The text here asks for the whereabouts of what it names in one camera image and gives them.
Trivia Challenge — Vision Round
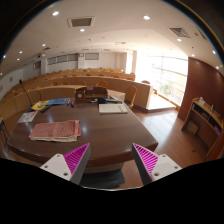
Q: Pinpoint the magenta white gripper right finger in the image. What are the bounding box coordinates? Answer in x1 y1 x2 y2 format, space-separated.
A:
132 143 181 185

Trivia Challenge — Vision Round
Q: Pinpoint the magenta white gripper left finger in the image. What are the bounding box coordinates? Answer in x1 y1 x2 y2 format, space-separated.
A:
41 143 91 185

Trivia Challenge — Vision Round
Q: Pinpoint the red patterned folded towel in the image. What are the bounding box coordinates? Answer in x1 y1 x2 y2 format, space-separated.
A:
29 120 81 142

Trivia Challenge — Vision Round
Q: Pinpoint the cardboard box under shelf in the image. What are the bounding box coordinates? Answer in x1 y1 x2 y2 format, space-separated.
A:
186 120 198 135

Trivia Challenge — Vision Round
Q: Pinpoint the white booklet with picture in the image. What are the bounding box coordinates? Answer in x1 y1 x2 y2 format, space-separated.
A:
18 111 37 123

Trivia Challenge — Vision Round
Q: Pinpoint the wooden shelf cabinet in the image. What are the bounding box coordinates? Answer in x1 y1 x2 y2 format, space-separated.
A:
182 97 224 148

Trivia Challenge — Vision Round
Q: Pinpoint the yellow paper item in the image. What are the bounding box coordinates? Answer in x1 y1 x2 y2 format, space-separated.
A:
32 100 48 111

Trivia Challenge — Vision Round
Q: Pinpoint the long curved wooden bench desk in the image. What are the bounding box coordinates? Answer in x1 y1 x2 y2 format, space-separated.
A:
0 76 153 119

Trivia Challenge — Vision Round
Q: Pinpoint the wooden desktop organizer box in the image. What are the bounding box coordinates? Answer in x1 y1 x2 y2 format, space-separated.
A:
75 86 108 102

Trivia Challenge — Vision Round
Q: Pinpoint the wooden chair behind table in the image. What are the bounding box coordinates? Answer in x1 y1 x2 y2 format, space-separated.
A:
124 86 137 108

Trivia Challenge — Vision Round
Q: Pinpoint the black gooseneck microphone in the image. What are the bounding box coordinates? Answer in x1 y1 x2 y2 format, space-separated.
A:
19 79 33 108

